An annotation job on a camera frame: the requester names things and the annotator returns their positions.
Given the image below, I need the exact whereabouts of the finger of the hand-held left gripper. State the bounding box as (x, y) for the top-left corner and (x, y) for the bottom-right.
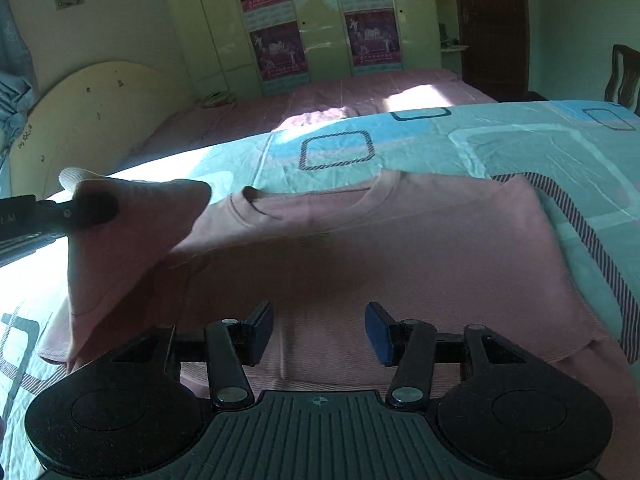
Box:
(35, 192), (119, 238)

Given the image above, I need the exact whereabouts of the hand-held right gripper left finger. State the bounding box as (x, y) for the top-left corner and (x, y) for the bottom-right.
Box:
(112, 301), (275, 409)

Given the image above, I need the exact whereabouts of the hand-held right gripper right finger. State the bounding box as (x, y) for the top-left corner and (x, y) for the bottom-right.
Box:
(365, 301), (536, 409)

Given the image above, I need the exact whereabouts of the pink shirt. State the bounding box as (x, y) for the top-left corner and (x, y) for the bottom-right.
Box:
(37, 166), (628, 401)

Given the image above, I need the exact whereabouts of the cream curved headboard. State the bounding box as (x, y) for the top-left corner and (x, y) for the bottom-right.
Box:
(7, 61), (196, 196)

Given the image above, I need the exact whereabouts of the patterned turquoise bed sheet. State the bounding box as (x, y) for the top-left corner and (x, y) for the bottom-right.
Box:
(0, 100), (640, 480)

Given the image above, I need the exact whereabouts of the pale green wardrobe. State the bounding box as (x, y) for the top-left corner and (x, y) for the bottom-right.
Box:
(160, 0), (441, 98)

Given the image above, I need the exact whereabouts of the bed with pink sheet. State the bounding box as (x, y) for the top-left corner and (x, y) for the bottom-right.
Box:
(120, 67), (501, 171)

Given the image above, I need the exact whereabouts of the white corner shelf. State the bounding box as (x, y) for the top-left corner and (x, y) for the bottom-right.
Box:
(434, 0), (468, 68)

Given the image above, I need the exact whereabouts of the dark wooden door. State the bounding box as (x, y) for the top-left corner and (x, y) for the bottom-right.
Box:
(450, 0), (531, 103)

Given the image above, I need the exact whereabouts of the dark wooden chair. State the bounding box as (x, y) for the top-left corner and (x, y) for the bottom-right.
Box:
(604, 44), (640, 113)

